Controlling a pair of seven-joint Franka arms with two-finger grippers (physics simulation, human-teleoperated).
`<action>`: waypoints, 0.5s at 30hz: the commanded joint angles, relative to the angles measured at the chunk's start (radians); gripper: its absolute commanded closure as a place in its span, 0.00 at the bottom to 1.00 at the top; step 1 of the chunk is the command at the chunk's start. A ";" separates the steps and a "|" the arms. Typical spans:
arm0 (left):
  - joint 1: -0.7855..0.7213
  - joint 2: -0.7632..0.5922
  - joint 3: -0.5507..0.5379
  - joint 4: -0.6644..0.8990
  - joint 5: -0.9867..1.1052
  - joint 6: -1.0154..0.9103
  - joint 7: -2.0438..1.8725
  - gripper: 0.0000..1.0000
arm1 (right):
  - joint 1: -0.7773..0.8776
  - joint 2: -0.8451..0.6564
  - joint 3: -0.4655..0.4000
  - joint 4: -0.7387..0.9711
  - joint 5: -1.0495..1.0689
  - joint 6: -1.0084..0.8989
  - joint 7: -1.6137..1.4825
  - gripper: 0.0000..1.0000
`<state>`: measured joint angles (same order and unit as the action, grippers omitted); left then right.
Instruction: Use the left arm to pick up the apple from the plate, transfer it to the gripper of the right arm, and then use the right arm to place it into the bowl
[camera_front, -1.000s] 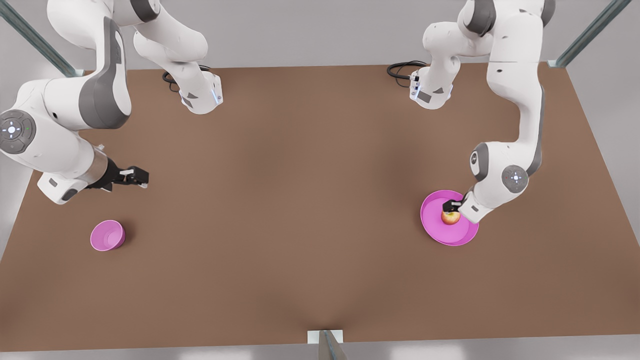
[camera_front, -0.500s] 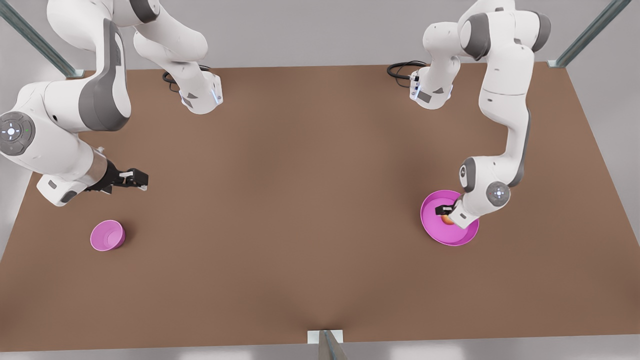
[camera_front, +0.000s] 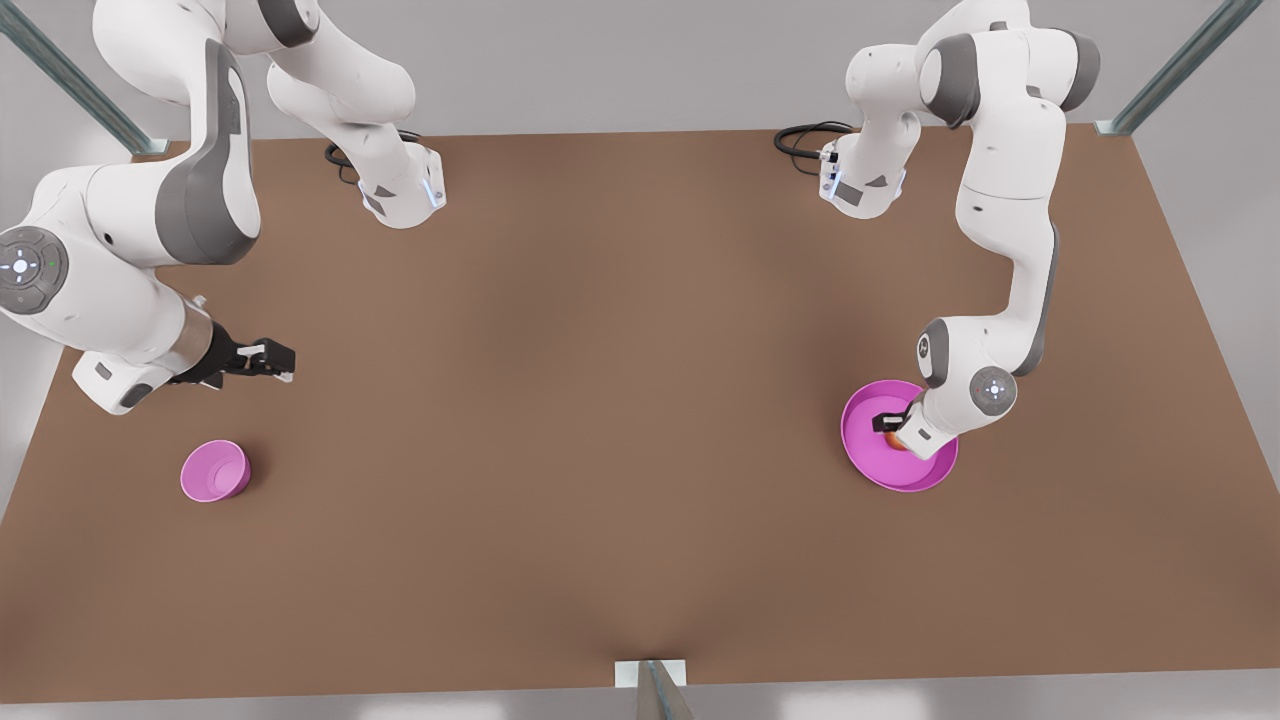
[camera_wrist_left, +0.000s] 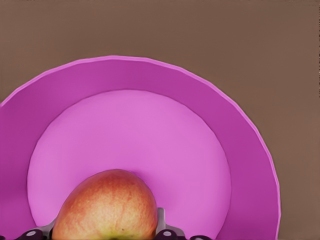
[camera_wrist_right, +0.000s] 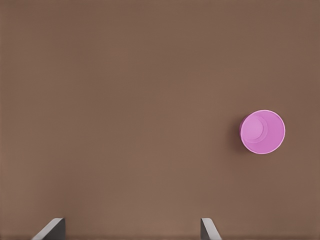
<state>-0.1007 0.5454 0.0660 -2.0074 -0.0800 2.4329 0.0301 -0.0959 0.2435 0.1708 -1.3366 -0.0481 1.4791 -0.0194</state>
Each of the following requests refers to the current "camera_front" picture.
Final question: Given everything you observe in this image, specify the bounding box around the silver frame post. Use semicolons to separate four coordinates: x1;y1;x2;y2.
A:
1095;0;1265;137
0;0;169;156
614;659;695;720

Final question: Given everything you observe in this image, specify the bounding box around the pink bowl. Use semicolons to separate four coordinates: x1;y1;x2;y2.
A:
181;440;252;503

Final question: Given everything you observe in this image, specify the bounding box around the pink plate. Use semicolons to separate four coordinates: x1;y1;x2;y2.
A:
841;380;959;493

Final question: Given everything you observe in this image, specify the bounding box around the black cable loop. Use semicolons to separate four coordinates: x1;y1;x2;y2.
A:
325;130;425;186
774;121;857;179

